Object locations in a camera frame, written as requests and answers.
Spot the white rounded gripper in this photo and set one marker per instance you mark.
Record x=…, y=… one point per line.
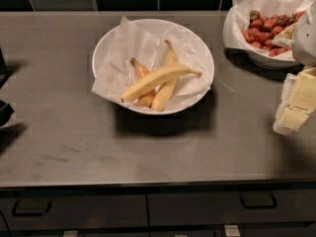
x=305, y=39

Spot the white bowl with strawberries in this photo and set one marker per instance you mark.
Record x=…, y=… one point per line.
x=237, y=20

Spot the long yellow banana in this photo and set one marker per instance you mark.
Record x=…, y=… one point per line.
x=166, y=90

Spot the white bowl with bananas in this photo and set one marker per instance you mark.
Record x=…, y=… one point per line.
x=108, y=40

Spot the orange ripe banana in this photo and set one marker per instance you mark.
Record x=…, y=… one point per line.
x=140, y=71

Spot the pile of red strawberries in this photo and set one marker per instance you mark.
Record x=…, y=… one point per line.
x=263, y=29

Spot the paper liner under strawberries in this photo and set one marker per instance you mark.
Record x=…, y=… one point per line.
x=270, y=7

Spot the right grey drawer front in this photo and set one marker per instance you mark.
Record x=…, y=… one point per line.
x=225, y=208

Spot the grey drawer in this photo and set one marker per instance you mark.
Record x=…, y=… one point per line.
x=225, y=208
x=82, y=213

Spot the black object at left edge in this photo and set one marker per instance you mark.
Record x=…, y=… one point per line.
x=6, y=109

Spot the left grey drawer front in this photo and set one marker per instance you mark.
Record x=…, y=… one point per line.
x=82, y=213

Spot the right drawer handle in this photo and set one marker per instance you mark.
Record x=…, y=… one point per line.
x=258, y=201

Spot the drawer handle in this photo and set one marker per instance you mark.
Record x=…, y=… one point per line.
x=258, y=201
x=31, y=207

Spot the left drawer handle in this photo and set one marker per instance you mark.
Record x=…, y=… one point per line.
x=31, y=207

